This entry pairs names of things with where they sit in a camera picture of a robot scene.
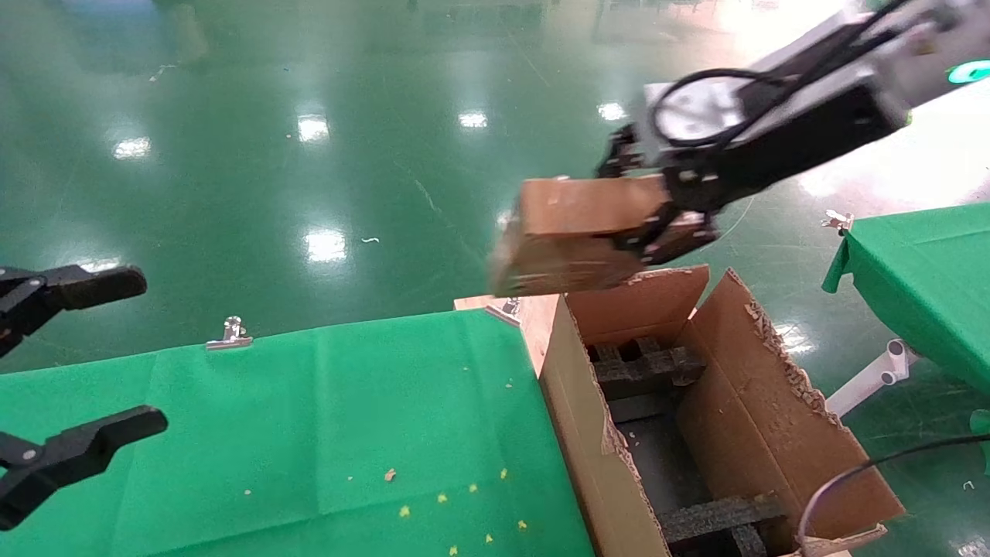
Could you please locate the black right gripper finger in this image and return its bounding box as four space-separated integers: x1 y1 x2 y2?
596 124 658 183
615 203 720 268

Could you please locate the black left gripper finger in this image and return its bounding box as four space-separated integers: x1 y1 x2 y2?
0 265 148 357
0 405 169 531

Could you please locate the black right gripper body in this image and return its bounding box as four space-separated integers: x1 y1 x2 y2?
661 84 910 214

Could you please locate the small brown cardboard box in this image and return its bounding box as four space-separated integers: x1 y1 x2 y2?
489 174 674 299

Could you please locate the large open cardboard carton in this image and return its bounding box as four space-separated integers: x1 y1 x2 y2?
534 265 906 557

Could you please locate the black foam insert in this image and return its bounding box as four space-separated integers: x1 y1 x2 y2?
657 495 790 557
592 337 706 401

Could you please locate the green tablecloth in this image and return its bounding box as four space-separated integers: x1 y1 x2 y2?
821 203 990 473
0 309 596 557

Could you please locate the white table leg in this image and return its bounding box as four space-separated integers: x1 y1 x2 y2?
824 339 921 419

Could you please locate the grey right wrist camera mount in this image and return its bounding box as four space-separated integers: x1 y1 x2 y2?
643 12 941 148

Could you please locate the hanging black cable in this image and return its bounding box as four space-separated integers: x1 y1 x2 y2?
797 433 990 557

